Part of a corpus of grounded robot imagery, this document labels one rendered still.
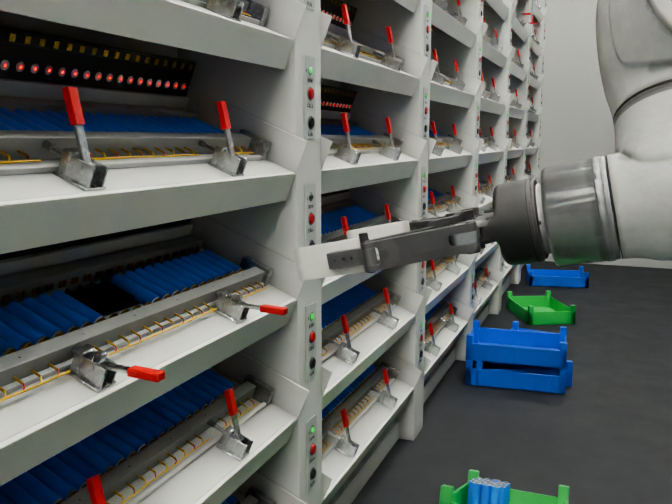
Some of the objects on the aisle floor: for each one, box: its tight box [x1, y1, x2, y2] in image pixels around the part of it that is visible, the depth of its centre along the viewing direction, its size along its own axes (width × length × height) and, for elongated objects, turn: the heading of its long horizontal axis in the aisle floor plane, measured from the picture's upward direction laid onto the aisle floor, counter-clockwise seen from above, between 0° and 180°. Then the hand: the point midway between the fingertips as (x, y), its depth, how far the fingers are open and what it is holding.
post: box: [341, 0, 432, 441], centre depth 173 cm, size 20×9×173 cm
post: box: [178, 0, 322, 504], centre depth 109 cm, size 20×9×173 cm
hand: (336, 252), depth 70 cm, fingers open, 13 cm apart
